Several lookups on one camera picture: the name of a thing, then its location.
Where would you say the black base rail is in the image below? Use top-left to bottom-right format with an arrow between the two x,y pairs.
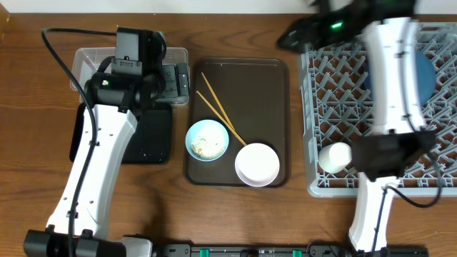
152,241 -> 429,257

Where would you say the light blue rice bowl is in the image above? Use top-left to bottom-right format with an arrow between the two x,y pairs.
185,119 -> 229,162

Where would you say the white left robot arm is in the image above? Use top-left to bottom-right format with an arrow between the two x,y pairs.
24,56 -> 189,256

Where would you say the short wooden chopstick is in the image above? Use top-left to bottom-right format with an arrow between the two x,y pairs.
201,72 -> 234,129

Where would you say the white bowl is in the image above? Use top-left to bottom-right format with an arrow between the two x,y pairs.
234,143 -> 281,187

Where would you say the white cup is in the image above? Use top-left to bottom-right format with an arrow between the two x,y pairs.
318,142 -> 352,173

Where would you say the blue plate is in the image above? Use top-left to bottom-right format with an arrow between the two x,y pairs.
365,51 -> 436,108

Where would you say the clear plastic bin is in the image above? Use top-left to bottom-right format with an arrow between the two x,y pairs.
72,47 -> 190,105

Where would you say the long wooden chopstick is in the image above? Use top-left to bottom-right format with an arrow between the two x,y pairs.
196,91 -> 247,146

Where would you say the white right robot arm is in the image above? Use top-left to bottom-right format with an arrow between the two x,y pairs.
276,0 -> 436,256

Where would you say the dark brown serving tray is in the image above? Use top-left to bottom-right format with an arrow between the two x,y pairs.
184,57 -> 291,188

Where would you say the grey dishwasher rack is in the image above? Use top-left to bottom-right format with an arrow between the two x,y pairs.
298,23 -> 456,198

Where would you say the black plastic tray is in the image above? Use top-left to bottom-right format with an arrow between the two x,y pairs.
69,103 -> 172,164

